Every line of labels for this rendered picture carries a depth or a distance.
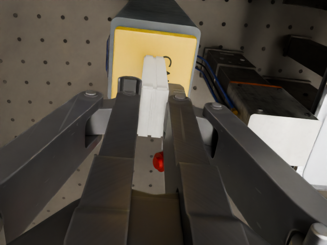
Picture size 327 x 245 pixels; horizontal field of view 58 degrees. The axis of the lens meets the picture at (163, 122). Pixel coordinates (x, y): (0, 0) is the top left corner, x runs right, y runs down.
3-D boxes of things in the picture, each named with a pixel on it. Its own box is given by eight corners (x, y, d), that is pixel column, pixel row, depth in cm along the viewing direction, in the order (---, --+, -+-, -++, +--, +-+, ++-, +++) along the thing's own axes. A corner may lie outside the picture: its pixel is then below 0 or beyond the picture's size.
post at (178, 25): (168, 29, 65) (190, 113, 26) (133, 25, 65) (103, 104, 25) (172, -8, 62) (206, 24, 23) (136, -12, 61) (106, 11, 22)
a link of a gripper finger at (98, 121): (136, 140, 15) (75, 134, 15) (140, 101, 19) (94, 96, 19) (138, 113, 14) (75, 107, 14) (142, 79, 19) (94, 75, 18)
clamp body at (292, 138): (235, 80, 71) (303, 168, 39) (187, 75, 70) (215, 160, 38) (242, 50, 68) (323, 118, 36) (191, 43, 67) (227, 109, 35)
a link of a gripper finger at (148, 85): (149, 137, 17) (136, 136, 17) (150, 93, 23) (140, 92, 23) (154, 87, 15) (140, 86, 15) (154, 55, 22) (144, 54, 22)
